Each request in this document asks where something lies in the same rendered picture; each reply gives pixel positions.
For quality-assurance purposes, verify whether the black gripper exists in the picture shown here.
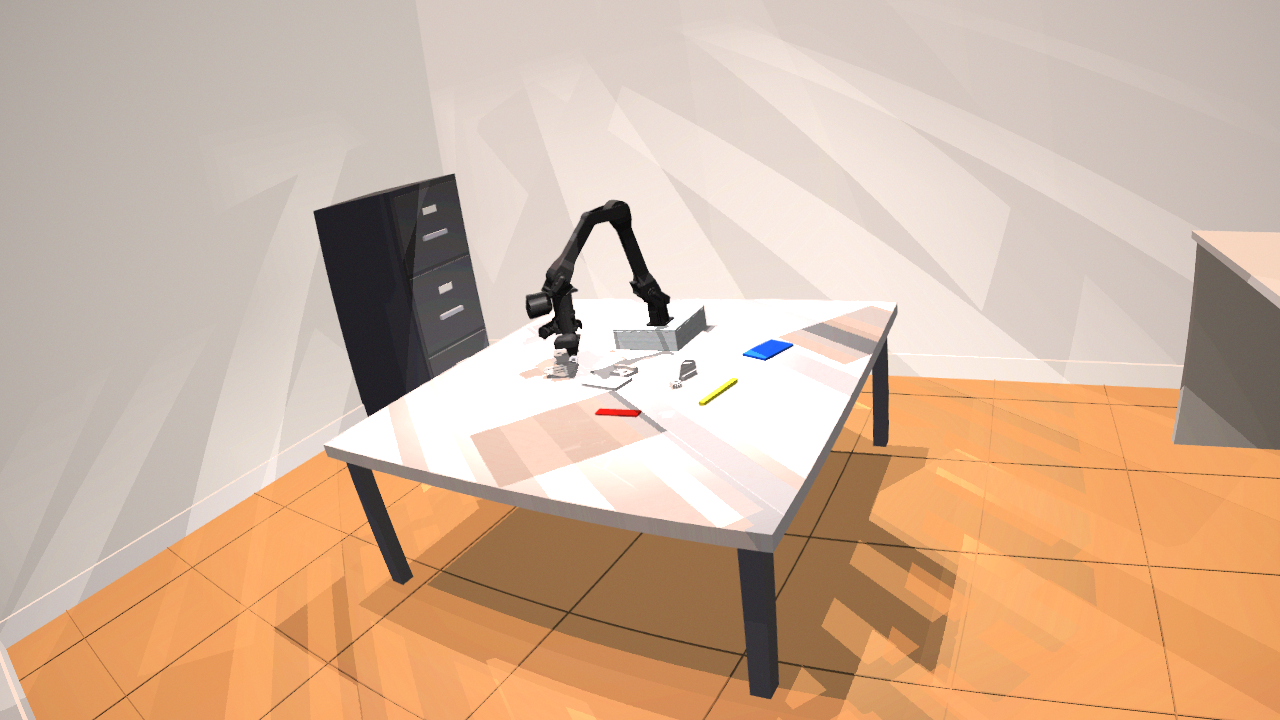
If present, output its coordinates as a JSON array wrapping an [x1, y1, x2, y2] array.
[[554, 307, 582, 357]]

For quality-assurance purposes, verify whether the blue flat rectangular plate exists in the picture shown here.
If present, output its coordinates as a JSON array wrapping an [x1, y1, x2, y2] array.
[[742, 340, 794, 361]]

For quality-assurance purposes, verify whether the yellow flat bar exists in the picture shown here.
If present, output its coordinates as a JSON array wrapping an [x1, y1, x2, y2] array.
[[699, 378, 739, 406]]

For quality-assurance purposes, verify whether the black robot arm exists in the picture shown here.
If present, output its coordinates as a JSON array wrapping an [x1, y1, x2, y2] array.
[[525, 199, 675, 340]]

